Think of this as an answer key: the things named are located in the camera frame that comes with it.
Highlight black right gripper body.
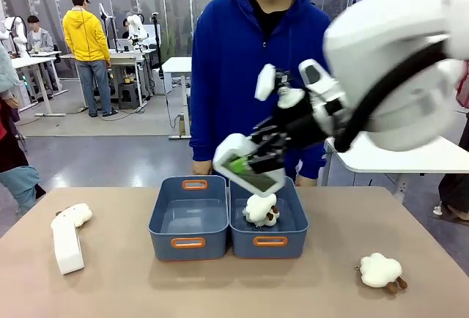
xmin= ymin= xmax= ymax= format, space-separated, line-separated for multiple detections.
xmin=251 ymin=102 xmax=324 ymax=151

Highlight white digital clock dark screen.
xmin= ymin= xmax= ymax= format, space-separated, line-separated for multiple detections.
xmin=212 ymin=133 xmax=287 ymax=198

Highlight person left hand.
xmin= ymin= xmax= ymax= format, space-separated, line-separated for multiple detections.
xmin=294 ymin=174 xmax=318 ymax=188

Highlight person right hand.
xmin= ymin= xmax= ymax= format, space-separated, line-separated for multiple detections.
xmin=192 ymin=160 xmax=214 ymax=177

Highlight person in blue hoodie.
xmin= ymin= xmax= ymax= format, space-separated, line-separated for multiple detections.
xmin=188 ymin=0 xmax=333 ymax=188

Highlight white background table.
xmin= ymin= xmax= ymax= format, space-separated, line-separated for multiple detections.
xmin=160 ymin=56 xmax=193 ymax=141

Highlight white side table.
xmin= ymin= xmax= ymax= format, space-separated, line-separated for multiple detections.
xmin=323 ymin=135 xmax=469 ymax=188

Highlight black tripod stand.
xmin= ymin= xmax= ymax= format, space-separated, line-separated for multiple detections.
xmin=150 ymin=11 xmax=165 ymax=78

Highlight grey plastic stool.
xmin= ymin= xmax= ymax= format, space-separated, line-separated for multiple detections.
xmin=117 ymin=82 xmax=141 ymax=111

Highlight grey background workbench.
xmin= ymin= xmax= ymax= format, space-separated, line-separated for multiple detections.
xmin=59 ymin=49 xmax=155 ymax=111

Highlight man in yellow hoodie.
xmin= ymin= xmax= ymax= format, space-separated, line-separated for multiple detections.
xmin=62 ymin=0 xmax=119 ymax=118

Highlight seated person grey jacket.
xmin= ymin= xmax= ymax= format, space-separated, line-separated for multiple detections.
xmin=26 ymin=14 xmax=56 ymax=54

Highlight white background desk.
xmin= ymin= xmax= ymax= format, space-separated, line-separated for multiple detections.
xmin=10 ymin=55 xmax=67 ymax=118

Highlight person in light blue jeans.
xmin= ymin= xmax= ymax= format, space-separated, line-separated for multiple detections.
xmin=0 ymin=42 xmax=48 ymax=217

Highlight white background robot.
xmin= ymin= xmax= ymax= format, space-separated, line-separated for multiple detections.
xmin=0 ymin=15 xmax=30 ymax=59

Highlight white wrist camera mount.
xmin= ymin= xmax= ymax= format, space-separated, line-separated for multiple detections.
xmin=254 ymin=64 xmax=306 ymax=109

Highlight blue basket orange handles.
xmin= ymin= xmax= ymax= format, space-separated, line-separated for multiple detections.
xmin=228 ymin=175 xmax=310 ymax=260
xmin=148 ymin=175 xmax=232 ymax=262

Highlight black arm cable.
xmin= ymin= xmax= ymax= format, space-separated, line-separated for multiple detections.
xmin=334 ymin=38 xmax=451 ymax=153

